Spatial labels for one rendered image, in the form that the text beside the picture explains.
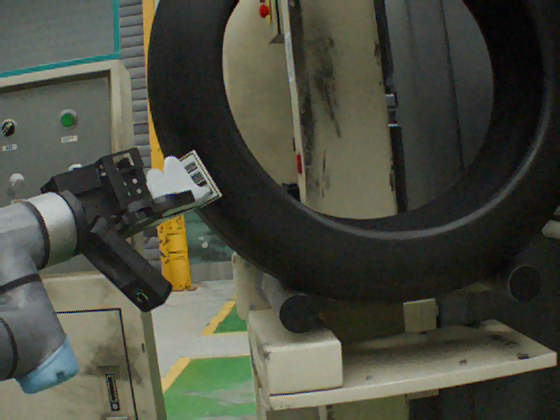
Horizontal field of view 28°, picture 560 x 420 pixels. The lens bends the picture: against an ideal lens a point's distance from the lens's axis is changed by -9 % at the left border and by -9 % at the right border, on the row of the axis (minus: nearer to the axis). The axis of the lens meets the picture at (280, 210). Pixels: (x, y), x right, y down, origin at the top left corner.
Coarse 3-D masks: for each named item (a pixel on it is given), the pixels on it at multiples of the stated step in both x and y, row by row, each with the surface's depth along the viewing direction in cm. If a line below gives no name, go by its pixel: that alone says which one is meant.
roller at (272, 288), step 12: (264, 276) 171; (264, 288) 166; (276, 288) 152; (288, 288) 147; (276, 300) 146; (288, 300) 139; (300, 300) 139; (312, 300) 139; (276, 312) 144; (288, 312) 139; (300, 312) 139; (312, 312) 139; (288, 324) 139; (300, 324) 139; (312, 324) 139
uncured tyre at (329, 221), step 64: (192, 0) 137; (512, 0) 165; (192, 64) 137; (512, 64) 167; (192, 128) 138; (512, 128) 168; (256, 192) 138; (448, 192) 168; (512, 192) 140; (256, 256) 142; (320, 256) 139; (384, 256) 140; (448, 256) 140; (512, 256) 145
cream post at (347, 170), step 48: (288, 0) 175; (336, 0) 175; (336, 48) 175; (336, 96) 175; (384, 96) 176; (336, 144) 176; (384, 144) 176; (336, 192) 176; (384, 192) 176; (336, 336) 177
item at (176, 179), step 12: (168, 168) 134; (180, 168) 135; (168, 180) 134; (180, 180) 135; (192, 180) 136; (156, 192) 132; (168, 192) 133; (192, 192) 134; (204, 192) 136; (192, 204) 135
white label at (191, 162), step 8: (192, 152) 138; (184, 160) 139; (192, 160) 139; (192, 168) 139; (200, 168) 138; (192, 176) 140; (200, 176) 139; (208, 176) 138; (200, 184) 140; (208, 184) 139; (216, 192) 139; (208, 200) 140
